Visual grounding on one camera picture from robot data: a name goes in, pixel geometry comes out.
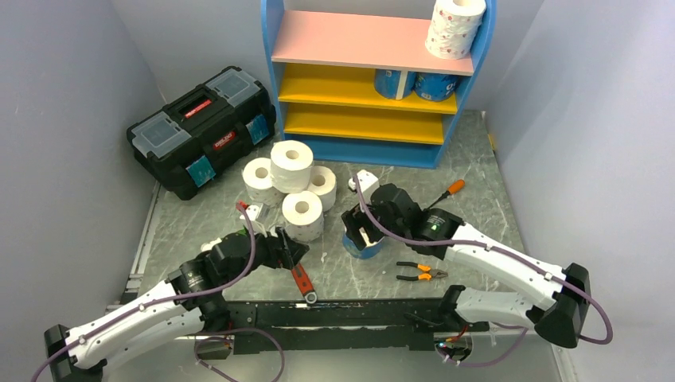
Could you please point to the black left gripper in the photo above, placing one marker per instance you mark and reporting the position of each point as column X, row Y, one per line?
column 282, row 251

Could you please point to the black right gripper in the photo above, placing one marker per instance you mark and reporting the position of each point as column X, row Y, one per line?
column 353, row 221

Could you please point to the blue roll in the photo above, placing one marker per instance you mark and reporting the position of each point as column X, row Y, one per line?
column 360, row 239
column 435, row 87
column 394, row 84

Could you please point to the pink patterned paper towel roll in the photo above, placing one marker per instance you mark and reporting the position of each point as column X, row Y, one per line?
column 454, row 25

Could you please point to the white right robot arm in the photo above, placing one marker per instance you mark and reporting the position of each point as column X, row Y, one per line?
column 551, row 300

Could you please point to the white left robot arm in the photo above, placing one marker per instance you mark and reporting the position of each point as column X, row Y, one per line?
column 189, row 300

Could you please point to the blue shelf with coloured boards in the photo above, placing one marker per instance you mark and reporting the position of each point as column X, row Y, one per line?
column 323, row 66

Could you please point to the white roll front of pile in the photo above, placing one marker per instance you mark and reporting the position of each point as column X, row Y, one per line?
column 303, row 214

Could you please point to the white roll of pile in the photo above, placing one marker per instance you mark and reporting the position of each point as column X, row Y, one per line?
column 291, row 163
column 258, row 183
column 323, row 183
column 303, row 214

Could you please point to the red adjustable wrench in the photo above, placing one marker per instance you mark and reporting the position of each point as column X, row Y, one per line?
column 304, row 284

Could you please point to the white roll right of pile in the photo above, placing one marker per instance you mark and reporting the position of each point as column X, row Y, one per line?
column 323, row 183

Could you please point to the white roll left of pile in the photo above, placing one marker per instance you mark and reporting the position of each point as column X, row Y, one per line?
column 258, row 183

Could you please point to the white roll top of pile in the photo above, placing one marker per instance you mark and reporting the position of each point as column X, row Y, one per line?
column 291, row 163

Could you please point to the black plastic toolbox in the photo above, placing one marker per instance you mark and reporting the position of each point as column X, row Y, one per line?
column 194, row 139

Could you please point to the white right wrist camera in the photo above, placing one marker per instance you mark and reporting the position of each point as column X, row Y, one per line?
column 368, row 182

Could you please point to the orange handled pliers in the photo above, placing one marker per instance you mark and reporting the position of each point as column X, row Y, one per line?
column 426, row 273

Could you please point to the orange handled screwdriver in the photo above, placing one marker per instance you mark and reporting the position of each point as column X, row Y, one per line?
column 450, row 190

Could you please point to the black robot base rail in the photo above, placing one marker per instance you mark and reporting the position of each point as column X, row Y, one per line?
column 411, row 323

